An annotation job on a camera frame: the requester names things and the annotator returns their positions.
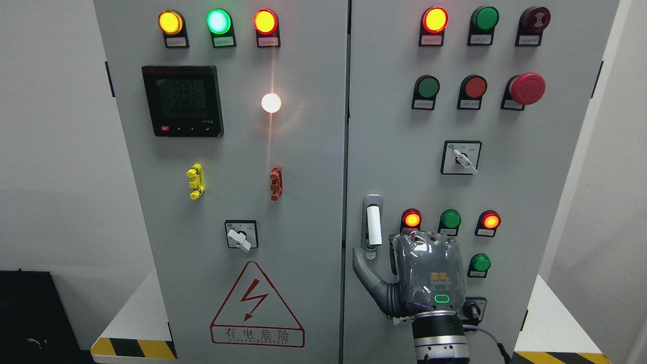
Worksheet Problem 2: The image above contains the green lit indicator lamp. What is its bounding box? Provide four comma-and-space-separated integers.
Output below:
206, 8, 237, 49

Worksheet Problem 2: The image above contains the green push button lower right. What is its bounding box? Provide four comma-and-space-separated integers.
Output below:
467, 253, 492, 278

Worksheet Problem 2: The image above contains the red lit lamp left door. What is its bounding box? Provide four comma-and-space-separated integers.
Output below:
253, 8, 281, 48

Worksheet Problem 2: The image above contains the dark red buzzer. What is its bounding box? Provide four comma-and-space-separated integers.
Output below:
515, 7, 551, 47

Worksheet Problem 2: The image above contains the left grey cabinet door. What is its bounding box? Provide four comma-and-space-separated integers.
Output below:
94, 1, 348, 363

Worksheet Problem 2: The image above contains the black box at left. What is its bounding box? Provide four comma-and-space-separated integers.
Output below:
1, 269, 79, 363

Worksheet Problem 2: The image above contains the red emergency stop button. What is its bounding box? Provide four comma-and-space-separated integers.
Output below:
500, 72, 546, 111

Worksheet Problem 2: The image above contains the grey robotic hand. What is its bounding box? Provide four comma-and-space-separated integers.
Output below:
353, 230, 466, 318

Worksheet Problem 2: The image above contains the red lit lamp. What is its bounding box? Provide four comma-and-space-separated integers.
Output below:
418, 7, 449, 48
475, 210, 501, 238
400, 209, 422, 234

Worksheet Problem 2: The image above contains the white lit indicator lamp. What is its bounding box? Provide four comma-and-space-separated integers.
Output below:
261, 93, 282, 114

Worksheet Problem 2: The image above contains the red electric hazard warning sticker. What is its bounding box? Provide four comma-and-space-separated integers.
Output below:
210, 261, 306, 348

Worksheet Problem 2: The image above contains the silver cabinet door handle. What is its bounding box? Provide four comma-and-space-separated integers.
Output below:
360, 194, 383, 261

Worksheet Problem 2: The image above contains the right grey cabinet door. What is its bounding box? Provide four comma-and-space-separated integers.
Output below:
342, 1, 619, 363

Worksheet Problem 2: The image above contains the green push button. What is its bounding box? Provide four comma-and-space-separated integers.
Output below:
411, 74, 440, 111
467, 253, 492, 278

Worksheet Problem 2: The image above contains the red lit lamp middle right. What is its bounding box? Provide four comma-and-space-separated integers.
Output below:
475, 210, 501, 238

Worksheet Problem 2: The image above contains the grey cabinet door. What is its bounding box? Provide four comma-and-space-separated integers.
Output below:
342, 1, 619, 363
94, 1, 348, 363

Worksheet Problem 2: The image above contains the black digital power meter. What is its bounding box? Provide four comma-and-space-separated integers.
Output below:
141, 65, 224, 138

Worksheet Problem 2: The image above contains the red terminal connector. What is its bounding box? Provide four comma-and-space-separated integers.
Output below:
269, 164, 284, 201

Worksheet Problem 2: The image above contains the red push button upper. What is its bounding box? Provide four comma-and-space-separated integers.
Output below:
456, 74, 488, 111

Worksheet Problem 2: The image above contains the white platform with hazard stripes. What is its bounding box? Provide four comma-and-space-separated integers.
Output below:
90, 268, 612, 364

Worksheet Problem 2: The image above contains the upper right rotary selector switch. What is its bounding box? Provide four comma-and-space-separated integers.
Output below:
440, 140, 482, 175

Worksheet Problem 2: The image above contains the lower white rotary selector switch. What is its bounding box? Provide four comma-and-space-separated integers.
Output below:
386, 315, 414, 326

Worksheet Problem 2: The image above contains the green push button upper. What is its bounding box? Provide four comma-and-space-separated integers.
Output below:
411, 74, 440, 111

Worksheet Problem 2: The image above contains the left door rotary selector switch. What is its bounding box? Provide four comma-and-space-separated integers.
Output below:
224, 219, 259, 252

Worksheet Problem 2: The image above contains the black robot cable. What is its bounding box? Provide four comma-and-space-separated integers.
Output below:
463, 325, 511, 364

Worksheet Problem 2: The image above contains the red lit lamp right top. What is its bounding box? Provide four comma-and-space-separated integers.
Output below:
418, 7, 449, 48

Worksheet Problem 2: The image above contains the yellow indicator lamp top left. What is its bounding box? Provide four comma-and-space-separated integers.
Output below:
158, 9, 190, 49

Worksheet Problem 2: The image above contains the yellow terminal connector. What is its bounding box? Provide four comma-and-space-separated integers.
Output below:
186, 163, 205, 200

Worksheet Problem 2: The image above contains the black knob selector switch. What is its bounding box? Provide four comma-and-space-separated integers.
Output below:
459, 296, 487, 326

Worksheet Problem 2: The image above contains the red lit lamp middle left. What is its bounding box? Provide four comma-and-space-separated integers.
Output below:
400, 209, 422, 234

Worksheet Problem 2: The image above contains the green lamp right top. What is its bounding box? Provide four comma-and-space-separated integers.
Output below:
467, 6, 500, 46

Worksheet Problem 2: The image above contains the green lamp middle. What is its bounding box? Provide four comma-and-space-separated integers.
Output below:
438, 209, 462, 237

